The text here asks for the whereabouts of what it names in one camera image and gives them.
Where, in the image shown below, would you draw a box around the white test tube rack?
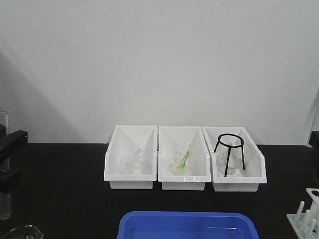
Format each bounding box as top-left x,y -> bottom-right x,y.
286,188 -> 319,239

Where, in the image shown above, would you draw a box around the white left storage bin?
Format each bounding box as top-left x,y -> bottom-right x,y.
104,125 -> 158,190

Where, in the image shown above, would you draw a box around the white middle storage bin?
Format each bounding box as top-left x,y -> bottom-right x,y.
158,126 -> 211,191

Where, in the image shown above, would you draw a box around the clear glass test tube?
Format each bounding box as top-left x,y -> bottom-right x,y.
0,111 -> 11,220

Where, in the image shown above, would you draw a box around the glass flask in bin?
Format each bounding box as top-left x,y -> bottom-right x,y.
217,146 -> 242,176

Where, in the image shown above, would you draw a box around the clear glass beaker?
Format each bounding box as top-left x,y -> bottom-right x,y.
1,225 -> 44,239

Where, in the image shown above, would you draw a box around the white right storage bin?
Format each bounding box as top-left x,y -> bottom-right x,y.
202,126 -> 267,192

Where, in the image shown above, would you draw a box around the black wire tripod stand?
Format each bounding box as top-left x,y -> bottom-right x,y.
213,133 -> 246,177

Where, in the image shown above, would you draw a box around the white storage bin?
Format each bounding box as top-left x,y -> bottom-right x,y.
104,125 -> 158,190
158,126 -> 211,191
202,126 -> 267,192

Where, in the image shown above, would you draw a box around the yellow green droppers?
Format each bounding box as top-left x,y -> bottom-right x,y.
176,151 -> 191,169

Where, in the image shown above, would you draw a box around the blue plastic tray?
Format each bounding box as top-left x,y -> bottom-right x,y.
117,211 -> 259,239

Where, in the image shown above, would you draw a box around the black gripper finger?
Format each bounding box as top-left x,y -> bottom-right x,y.
0,169 -> 21,193
0,130 -> 28,159

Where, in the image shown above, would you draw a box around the clear beaker in middle bin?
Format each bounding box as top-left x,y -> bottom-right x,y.
171,140 -> 197,176

